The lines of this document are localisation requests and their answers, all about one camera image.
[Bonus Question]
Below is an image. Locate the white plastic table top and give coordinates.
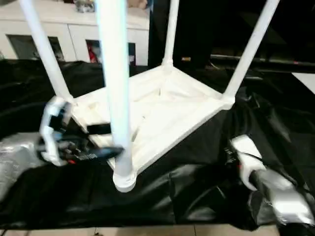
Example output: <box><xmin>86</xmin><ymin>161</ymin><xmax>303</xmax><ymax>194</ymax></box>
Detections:
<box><xmin>52</xmin><ymin>63</ymin><xmax>235</xmax><ymax>194</ymax></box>

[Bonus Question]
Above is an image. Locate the black plastic mat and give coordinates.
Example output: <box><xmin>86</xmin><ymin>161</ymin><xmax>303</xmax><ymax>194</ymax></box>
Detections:
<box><xmin>0</xmin><ymin>58</ymin><xmax>315</xmax><ymax>228</ymax></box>

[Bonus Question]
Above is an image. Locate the white flat board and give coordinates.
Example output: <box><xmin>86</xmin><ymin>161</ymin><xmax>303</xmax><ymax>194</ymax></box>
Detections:
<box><xmin>291</xmin><ymin>72</ymin><xmax>315</xmax><ymax>96</ymax></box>

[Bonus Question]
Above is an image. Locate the white cabinet with glass doors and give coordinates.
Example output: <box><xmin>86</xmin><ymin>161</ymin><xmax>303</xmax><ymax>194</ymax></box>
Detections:
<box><xmin>0</xmin><ymin>0</ymin><xmax>151</xmax><ymax>66</ymax></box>

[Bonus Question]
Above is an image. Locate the dark patterned jar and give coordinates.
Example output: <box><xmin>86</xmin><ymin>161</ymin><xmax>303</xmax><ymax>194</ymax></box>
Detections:
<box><xmin>75</xmin><ymin>0</ymin><xmax>96</xmax><ymax>13</ymax></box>

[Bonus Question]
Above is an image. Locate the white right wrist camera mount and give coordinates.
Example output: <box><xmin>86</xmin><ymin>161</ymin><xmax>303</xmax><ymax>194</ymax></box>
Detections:
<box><xmin>230</xmin><ymin>134</ymin><xmax>267</xmax><ymax>190</ymax></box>

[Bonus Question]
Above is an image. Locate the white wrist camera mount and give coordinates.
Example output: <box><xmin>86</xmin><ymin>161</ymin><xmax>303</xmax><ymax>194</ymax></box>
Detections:
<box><xmin>230</xmin><ymin>134</ymin><xmax>267</xmax><ymax>190</ymax></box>
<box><xmin>38</xmin><ymin>96</ymin><xmax>72</xmax><ymax>167</ymax></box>

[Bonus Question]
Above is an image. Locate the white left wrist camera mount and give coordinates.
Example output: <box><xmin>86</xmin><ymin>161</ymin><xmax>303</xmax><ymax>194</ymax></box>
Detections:
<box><xmin>38</xmin><ymin>96</ymin><xmax>72</xmax><ymax>167</ymax></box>

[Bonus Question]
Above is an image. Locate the dark metal rail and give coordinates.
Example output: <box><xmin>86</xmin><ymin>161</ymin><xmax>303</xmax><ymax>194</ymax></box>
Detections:
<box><xmin>210</xmin><ymin>55</ymin><xmax>315</xmax><ymax>66</ymax></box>

